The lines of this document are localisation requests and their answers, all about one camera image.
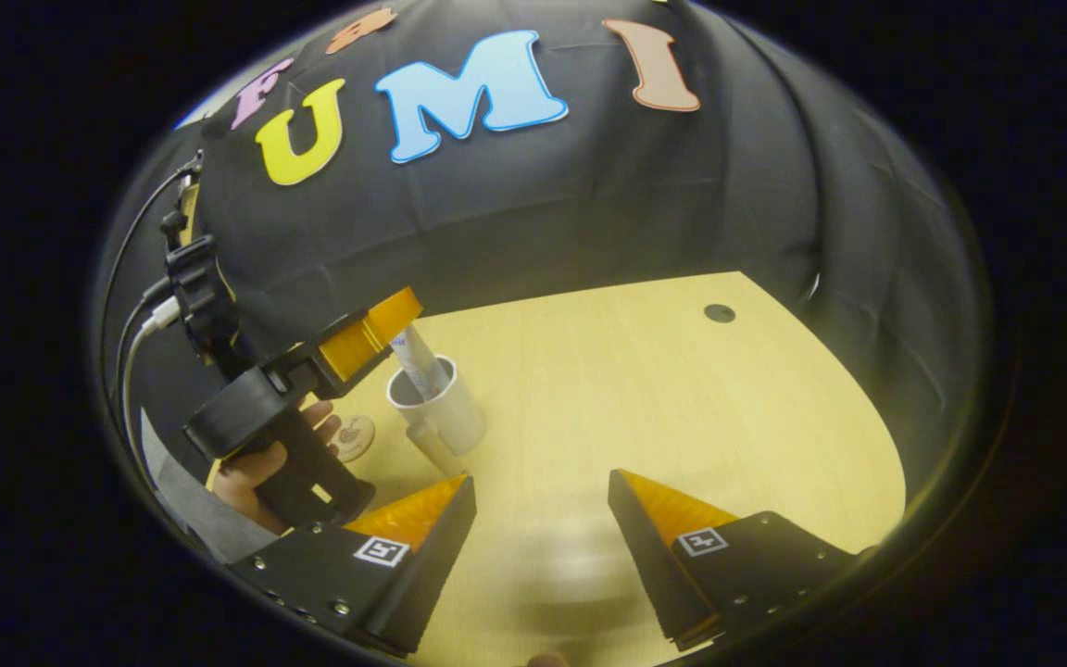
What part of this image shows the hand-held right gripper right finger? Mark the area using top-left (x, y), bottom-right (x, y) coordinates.
top-left (608, 469), bottom-right (868, 652)

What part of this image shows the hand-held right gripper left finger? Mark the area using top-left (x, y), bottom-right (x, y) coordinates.
top-left (228, 474), bottom-right (477, 659)

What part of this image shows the white toothpaste tube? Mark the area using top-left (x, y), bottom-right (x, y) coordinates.
top-left (390, 324), bottom-right (451, 404)

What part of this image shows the round wooden coaster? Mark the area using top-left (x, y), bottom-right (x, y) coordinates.
top-left (334, 414), bottom-right (377, 464)

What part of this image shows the white cup with wooden handle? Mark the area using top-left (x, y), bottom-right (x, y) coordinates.
top-left (385, 355), bottom-right (488, 478)

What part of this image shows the black backdrop cloth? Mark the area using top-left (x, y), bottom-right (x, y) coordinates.
top-left (94, 0), bottom-right (988, 520)

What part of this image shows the white cable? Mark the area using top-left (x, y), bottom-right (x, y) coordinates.
top-left (121, 296), bottom-right (182, 483)

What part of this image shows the black cable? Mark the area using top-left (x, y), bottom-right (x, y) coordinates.
top-left (100, 162), bottom-right (201, 418)

